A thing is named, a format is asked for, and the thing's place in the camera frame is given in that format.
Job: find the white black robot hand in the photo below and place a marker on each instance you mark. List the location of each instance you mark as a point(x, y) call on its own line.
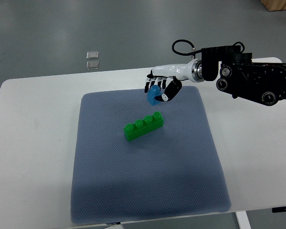
point(170, 77)

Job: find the blue toy block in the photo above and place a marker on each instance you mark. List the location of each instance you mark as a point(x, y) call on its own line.
point(153, 92)

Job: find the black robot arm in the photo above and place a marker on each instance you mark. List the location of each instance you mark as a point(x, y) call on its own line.
point(235, 73)

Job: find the green four-stud toy block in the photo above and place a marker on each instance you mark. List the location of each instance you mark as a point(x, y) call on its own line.
point(143, 126)

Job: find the upper metal floor plate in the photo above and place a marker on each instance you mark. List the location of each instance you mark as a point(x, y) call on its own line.
point(92, 55)

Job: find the blue-grey foam mat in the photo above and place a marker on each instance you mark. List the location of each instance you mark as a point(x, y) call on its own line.
point(172, 171)

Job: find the wooden furniture corner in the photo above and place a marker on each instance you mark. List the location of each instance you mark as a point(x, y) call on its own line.
point(274, 5)

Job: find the white table leg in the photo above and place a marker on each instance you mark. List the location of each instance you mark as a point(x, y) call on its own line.
point(242, 219)

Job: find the black table edge bracket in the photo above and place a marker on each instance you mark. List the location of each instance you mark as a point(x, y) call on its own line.
point(279, 209)

